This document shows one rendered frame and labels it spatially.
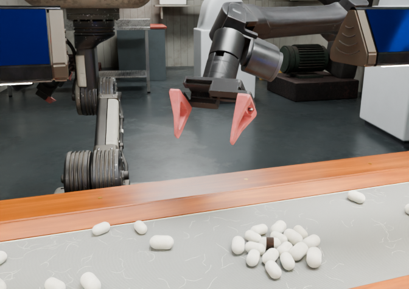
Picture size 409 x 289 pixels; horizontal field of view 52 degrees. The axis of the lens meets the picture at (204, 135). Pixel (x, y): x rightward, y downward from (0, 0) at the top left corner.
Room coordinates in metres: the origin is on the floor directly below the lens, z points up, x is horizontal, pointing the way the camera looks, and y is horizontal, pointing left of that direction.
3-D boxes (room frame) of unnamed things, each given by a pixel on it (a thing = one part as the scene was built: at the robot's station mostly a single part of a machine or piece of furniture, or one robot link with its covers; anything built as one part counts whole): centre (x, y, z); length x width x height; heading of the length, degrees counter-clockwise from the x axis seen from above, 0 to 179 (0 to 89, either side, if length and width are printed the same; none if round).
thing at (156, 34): (7.57, 1.12, 0.43); 1.60 x 0.82 x 0.86; 8
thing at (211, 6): (5.30, -0.25, 0.66); 0.74 x 0.62 x 1.32; 96
